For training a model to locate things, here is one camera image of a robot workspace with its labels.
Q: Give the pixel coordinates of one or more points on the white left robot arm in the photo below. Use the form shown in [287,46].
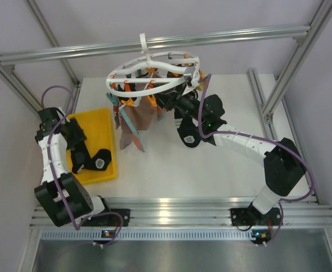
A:
[64,153]

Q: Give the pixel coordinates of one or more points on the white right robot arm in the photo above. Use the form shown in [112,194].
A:
[201,118]

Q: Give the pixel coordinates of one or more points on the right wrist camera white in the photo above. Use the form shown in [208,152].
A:
[191,78]

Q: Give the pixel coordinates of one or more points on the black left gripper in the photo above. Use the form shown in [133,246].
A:
[79,135]

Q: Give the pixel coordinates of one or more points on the black patterned sock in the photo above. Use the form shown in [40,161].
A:
[186,129]
[81,159]

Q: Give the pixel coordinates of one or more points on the white slotted cable duct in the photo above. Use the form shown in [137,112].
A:
[137,234]

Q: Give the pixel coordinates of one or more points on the yellow plastic tray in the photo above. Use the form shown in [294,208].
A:
[98,128]

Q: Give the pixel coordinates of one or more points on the white round clip hanger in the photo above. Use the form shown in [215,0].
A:
[152,73]

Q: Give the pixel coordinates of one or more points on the aluminium top crossbar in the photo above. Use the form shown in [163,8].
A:
[156,43]

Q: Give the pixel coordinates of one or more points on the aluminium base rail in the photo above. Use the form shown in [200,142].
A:
[214,212]

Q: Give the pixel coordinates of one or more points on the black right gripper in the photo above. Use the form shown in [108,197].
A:
[170,101]

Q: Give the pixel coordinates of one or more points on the large brown sock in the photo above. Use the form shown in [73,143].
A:
[136,114]

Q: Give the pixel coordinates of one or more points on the yellow beige sock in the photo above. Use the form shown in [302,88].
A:
[203,81]

